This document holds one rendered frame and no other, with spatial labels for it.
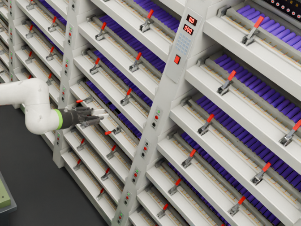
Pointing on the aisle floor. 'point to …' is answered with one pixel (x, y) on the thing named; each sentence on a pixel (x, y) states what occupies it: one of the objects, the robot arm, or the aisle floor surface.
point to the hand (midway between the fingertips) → (100, 114)
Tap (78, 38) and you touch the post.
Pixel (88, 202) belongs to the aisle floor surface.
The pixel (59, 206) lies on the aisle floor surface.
